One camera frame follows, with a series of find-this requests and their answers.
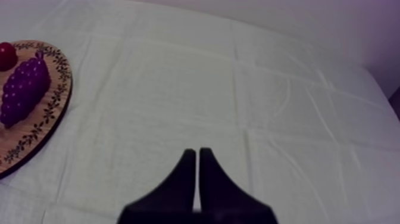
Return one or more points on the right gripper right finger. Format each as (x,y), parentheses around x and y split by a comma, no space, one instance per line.
(222,197)

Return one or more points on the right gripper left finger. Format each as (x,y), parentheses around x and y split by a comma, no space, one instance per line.
(175,195)

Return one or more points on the round wooden board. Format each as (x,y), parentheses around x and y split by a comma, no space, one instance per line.
(53,103)

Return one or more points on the purple toy grapes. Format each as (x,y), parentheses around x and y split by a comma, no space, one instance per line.
(25,89)

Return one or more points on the small red fruit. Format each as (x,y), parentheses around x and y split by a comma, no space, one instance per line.
(6,56)

